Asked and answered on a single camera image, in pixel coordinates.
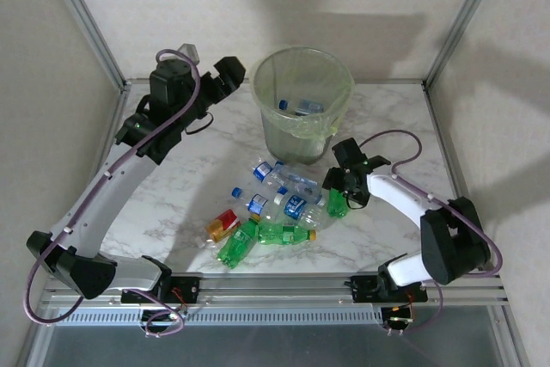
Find pale green bin liner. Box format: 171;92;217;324
251;45;356;141

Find gripper thin black cable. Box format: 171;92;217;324
345;194;370;211
184;111;214;136

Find left gripper thin black cable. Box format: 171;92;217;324
184;111;214;136

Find clear bottle blue label white cap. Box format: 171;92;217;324
273;193;334;230

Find red label orange drink bottle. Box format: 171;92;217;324
195;208;241;248

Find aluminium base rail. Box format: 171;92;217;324
40;271;507;310

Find slotted grey cable duct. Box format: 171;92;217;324
51;307;384;327

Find aluminium table edge rail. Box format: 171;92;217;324
124;77;427;86

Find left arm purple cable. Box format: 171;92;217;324
23;49;203;338

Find aluminium frame post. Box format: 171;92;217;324
423;0;510;89
36;0;132;91

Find pale blue square bottle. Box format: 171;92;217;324
294;99;326;117

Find green plastic bottle yellow cap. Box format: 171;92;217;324
256;221;318;246
217;211;261;269
326;188;350;218

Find right gripper thin black cable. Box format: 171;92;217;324
345;194;370;211

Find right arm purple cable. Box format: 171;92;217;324
358;129;504;338

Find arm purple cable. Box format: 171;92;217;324
23;49;203;338
358;129;504;338

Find aluminium side frame rail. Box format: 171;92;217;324
422;81;532;367
16;83;132;367

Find clear bottle dark blue label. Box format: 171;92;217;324
251;159;284;183

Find grey metal panel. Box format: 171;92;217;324
40;324;510;367

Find grey mesh waste bin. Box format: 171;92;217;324
251;45;356;167

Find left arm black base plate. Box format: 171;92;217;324
120;276;202;304

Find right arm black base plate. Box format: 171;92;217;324
350;274;429;303

